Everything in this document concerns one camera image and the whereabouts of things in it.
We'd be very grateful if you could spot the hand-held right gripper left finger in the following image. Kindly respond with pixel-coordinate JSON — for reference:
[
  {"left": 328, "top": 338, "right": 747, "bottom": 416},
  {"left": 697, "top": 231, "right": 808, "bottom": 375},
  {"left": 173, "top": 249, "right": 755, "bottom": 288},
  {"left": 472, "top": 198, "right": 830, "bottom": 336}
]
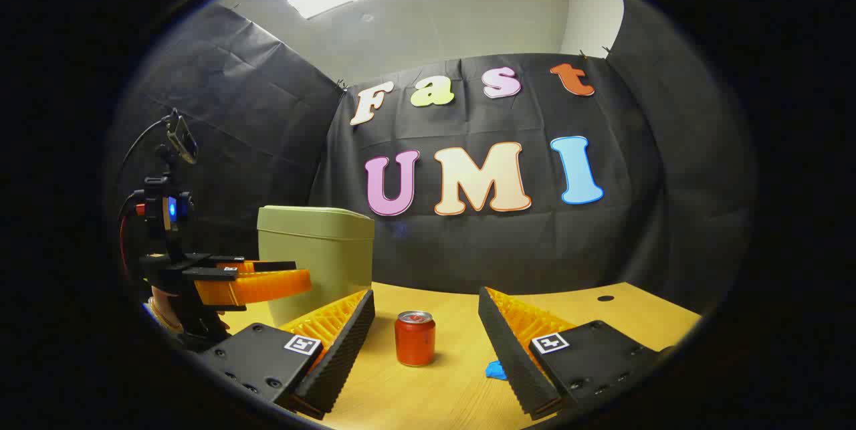
[{"left": 194, "top": 288, "right": 377, "bottom": 421}]

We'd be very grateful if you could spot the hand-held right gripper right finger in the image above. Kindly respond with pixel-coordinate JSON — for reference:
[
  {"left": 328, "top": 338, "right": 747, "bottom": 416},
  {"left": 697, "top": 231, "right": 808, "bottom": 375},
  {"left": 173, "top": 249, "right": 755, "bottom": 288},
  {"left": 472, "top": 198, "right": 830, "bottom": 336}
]
[{"left": 477, "top": 286, "right": 676, "bottom": 421}]

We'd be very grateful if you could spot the green desktop garbage bin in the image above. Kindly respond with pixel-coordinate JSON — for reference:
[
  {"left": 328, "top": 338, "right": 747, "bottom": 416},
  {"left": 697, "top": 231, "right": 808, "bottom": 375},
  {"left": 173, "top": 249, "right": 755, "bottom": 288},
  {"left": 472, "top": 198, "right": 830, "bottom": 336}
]
[{"left": 257, "top": 205, "right": 376, "bottom": 328}]

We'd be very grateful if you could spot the red pop can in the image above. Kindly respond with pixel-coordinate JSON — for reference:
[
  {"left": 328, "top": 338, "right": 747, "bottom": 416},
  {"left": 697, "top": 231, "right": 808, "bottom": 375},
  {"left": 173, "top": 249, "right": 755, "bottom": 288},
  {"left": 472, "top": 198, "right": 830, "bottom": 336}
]
[{"left": 395, "top": 310, "right": 437, "bottom": 368}]

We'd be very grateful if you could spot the wooden desktop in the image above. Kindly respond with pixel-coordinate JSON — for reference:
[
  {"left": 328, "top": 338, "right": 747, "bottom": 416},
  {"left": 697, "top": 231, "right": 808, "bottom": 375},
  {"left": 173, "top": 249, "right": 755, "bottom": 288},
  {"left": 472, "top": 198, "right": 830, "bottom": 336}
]
[{"left": 221, "top": 282, "right": 703, "bottom": 430}]

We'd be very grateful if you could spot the black backdrop cloth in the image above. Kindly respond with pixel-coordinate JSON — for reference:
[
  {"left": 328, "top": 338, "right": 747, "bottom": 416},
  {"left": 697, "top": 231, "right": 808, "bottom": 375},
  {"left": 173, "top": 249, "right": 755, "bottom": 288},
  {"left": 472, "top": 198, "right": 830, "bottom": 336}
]
[{"left": 107, "top": 2, "right": 756, "bottom": 314}]

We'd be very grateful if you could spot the black cable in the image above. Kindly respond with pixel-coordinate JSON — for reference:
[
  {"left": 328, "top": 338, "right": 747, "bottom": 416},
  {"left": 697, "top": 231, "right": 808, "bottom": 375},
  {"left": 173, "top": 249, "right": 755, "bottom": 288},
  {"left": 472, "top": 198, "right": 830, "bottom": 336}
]
[{"left": 122, "top": 111, "right": 176, "bottom": 180}]

